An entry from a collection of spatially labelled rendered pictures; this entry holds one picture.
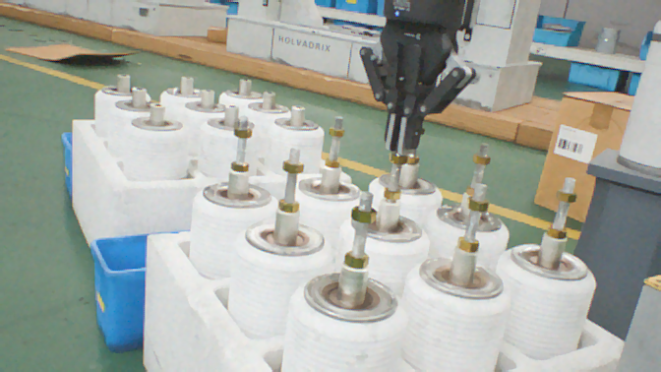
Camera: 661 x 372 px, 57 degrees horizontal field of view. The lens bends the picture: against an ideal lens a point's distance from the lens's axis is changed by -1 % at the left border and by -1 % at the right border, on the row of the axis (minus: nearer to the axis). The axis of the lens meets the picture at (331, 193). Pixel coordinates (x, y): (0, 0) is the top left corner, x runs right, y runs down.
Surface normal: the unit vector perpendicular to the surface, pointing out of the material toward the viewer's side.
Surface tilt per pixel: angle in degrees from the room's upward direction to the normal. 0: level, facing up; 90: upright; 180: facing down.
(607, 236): 90
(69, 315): 0
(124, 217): 90
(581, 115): 90
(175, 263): 0
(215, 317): 0
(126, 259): 88
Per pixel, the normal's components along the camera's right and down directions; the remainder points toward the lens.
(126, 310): 0.50, 0.37
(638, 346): -0.85, 0.06
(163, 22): 0.82, 0.29
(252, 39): -0.55, 0.20
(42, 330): 0.13, -0.94
